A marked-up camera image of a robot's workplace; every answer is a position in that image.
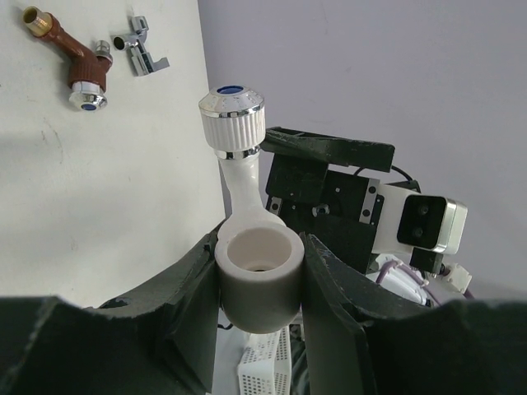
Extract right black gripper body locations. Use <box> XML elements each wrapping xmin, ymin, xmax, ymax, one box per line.
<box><xmin>266</xmin><ymin>156</ymin><xmax>385</xmax><ymax>274</ymax></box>

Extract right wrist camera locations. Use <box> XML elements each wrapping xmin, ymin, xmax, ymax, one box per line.
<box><xmin>372</xmin><ymin>184</ymin><xmax>468</xmax><ymax>255</ymax></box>

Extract white elbow pipe fitting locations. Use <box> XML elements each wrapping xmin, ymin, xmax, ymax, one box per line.
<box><xmin>214</xmin><ymin>225</ymin><xmax>306</xmax><ymax>335</ymax></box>

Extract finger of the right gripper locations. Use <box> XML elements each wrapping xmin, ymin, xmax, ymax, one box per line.
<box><xmin>261</xmin><ymin>127</ymin><xmax>395</xmax><ymax>171</ymax></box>

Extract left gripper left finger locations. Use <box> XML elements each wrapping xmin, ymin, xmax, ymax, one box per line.
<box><xmin>1</xmin><ymin>231</ymin><xmax>218</xmax><ymax>394</ymax></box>

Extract brown faucet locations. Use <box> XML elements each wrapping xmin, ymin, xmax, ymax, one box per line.
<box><xmin>22</xmin><ymin>6</ymin><xmax>113</xmax><ymax>113</ymax></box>

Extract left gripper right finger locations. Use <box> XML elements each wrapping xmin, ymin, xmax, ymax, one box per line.
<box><xmin>301</xmin><ymin>235</ymin><xmax>526</xmax><ymax>394</ymax></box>

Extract grey faucet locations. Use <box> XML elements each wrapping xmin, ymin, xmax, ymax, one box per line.
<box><xmin>111</xmin><ymin>16</ymin><xmax>170</xmax><ymax>77</ymax></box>

